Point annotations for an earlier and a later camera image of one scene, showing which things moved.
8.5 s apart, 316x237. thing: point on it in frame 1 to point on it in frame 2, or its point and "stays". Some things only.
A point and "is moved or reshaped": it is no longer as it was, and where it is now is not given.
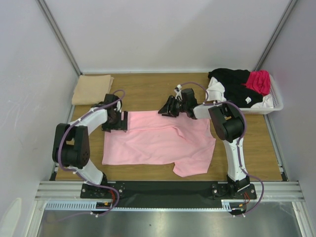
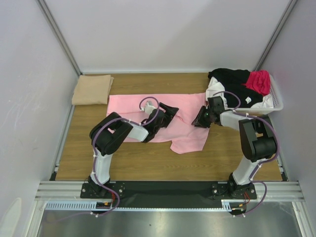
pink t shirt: x=154 y=138 is moved or reshaped
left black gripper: x=121 y=124 to x=170 y=111
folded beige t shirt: x=91 y=90 stays
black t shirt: x=240 y=95 stays
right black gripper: x=171 y=106 to x=204 y=117
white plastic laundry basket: x=277 y=101 stays
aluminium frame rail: x=273 y=190 stays
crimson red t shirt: x=259 y=80 stays
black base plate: x=167 y=194 stays
